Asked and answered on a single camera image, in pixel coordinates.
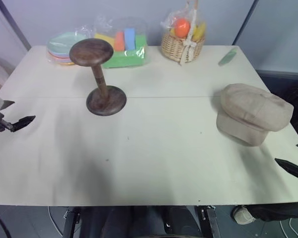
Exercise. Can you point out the dark wooden hat stand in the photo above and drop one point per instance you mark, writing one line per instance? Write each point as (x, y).
(97, 74)

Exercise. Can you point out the person's dark trouser leg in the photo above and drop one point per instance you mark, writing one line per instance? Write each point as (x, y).
(278, 212)

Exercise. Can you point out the beige newsboy cap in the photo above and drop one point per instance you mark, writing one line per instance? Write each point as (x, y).
(253, 111)

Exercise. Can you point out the black chair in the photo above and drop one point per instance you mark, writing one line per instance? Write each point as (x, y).
(288, 86)

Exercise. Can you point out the beige shoe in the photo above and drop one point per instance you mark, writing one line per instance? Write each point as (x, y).
(242, 215)

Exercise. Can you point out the stack of pastel plates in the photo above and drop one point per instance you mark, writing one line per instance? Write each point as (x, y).
(60, 43)

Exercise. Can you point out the yellow sponge block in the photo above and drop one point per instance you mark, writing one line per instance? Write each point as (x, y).
(104, 38)

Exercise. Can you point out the flat green plastic piece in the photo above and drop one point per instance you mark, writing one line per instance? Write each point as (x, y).
(227, 58)

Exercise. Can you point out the green sponge block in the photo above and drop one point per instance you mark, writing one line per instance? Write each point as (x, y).
(125, 59)

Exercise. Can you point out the clear bag of sponges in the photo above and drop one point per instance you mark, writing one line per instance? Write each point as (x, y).
(129, 58)

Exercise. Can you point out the orange sponge block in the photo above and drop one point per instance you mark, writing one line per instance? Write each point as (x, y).
(119, 41)

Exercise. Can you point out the blue sponge block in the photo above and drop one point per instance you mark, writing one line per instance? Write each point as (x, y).
(129, 38)

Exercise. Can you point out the yellow toy banana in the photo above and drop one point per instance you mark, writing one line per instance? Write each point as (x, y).
(199, 32)

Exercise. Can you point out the wicker basket with bow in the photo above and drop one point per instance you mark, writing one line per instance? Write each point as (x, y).
(175, 48)

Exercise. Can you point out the orange toy fruit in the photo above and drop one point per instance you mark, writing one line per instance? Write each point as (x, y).
(182, 27)

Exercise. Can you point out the black table leg bracket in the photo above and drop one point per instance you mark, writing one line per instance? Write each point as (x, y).
(70, 221)
(209, 221)

